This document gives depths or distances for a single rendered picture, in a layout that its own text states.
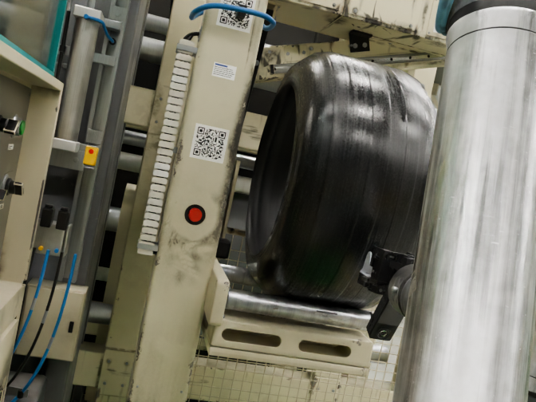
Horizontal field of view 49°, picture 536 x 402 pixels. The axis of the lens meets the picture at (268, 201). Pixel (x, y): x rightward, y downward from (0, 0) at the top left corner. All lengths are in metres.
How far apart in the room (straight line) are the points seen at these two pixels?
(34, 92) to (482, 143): 0.80
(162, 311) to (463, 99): 0.91
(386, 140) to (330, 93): 0.15
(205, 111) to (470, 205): 0.84
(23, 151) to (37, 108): 0.08
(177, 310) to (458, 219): 0.89
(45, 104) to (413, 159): 0.70
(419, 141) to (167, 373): 0.75
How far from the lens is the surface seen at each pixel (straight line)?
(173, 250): 1.30
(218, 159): 1.29
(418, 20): 1.74
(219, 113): 1.29
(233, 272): 1.54
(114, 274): 2.10
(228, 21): 1.32
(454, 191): 0.55
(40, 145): 1.12
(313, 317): 1.31
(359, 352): 1.34
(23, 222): 1.13
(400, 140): 1.19
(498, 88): 0.59
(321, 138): 1.14
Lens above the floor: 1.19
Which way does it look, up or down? 3 degrees down
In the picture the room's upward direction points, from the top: 12 degrees clockwise
